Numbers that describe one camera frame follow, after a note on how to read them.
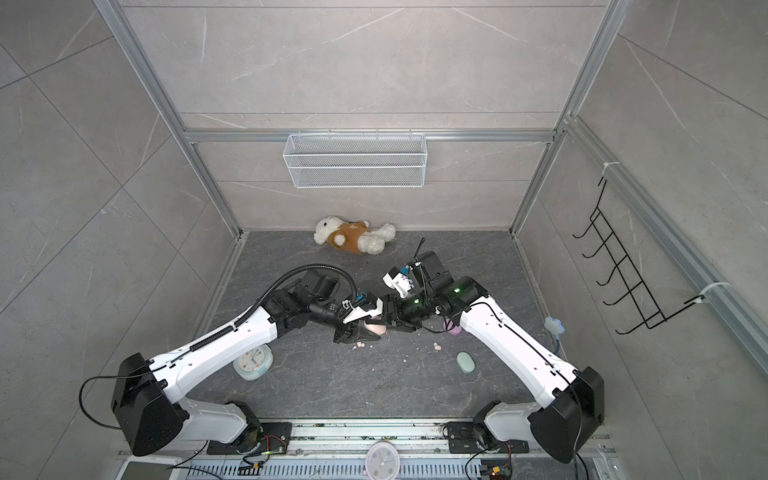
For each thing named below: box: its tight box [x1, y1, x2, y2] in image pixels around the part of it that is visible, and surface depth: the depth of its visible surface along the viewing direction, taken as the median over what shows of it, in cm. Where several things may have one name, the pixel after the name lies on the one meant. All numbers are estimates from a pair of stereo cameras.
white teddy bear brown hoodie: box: [313, 216, 396, 255], surface depth 112 cm
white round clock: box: [365, 440, 401, 480], surface depth 70 cm
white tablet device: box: [116, 457, 184, 480], surface depth 67 cm
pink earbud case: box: [365, 324, 387, 335], surface depth 68 cm
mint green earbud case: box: [456, 350, 477, 374], surface depth 86 cm
